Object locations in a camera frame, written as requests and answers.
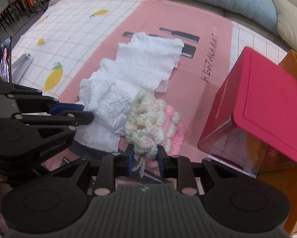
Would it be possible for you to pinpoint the pink white crochet hat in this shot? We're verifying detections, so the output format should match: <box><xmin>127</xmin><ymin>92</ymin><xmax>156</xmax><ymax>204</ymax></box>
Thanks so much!
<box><xmin>124</xmin><ymin>90</ymin><xmax>185</xmax><ymax>177</ymax></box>

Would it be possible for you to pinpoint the white cloth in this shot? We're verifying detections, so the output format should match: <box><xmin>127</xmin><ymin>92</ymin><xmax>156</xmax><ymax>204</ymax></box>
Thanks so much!
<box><xmin>75</xmin><ymin>32</ymin><xmax>184</xmax><ymax>153</ymax></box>

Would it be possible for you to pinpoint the pink checkered tablecloth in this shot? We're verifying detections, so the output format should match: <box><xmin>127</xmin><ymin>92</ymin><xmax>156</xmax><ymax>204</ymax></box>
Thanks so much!
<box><xmin>0</xmin><ymin>0</ymin><xmax>290</xmax><ymax>194</ymax></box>

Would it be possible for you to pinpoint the smartphone on stand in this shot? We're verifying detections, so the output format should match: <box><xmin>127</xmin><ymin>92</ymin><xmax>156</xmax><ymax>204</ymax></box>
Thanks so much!
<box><xmin>0</xmin><ymin>36</ymin><xmax>12</xmax><ymax>82</ymax></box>

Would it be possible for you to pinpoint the red box lid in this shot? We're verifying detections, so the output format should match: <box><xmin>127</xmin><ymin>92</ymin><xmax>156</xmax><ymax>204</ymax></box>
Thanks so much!
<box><xmin>198</xmin><ymin>47</ymin><xmax>297</xmax><ymax>173</ymax></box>

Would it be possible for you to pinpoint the orange rimmed white box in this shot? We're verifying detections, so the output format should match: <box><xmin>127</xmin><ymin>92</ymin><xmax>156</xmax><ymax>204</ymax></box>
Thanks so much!
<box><xmin>257</xmin><ymin>49</ymin><xmax>297</xmax><ymax>235</ymax></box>

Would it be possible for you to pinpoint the beige cushion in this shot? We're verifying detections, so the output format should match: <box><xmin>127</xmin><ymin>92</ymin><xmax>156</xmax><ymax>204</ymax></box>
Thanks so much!
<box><xmin>272</xmin><ymin>0</ymin><xmax>297</xmax><ymax>52</ymax></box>

